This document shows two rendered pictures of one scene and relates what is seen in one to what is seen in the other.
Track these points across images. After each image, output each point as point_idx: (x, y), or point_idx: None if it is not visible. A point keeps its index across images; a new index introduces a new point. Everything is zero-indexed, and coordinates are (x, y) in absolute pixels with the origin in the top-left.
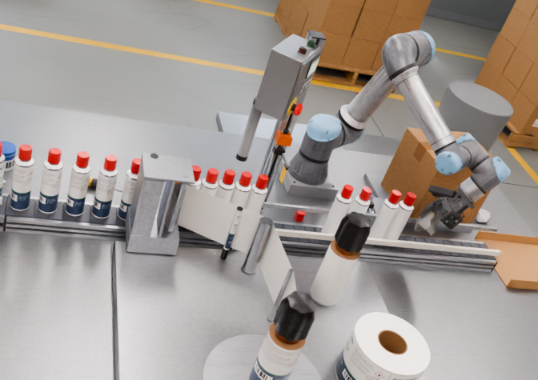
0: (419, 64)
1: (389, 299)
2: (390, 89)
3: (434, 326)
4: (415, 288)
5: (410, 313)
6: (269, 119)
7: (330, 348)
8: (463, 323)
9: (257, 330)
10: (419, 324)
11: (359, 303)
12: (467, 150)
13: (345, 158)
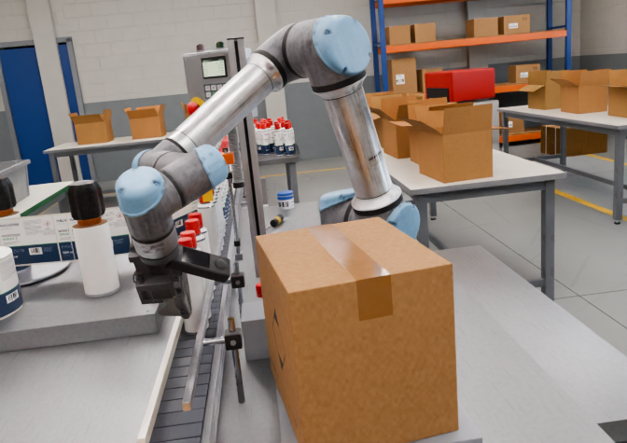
0: (302, 62)
1: (102, 352)
2: (332, 124)
3: (35, 385)
4: (116, 374)
5: (70, 366)
6: (509, 269)
7: (33, 295)
8: (22, 416)
9: (74, 269)
10: (47, 371)
11: (82, 309)
12: (162, 154)
13: (464, 325)
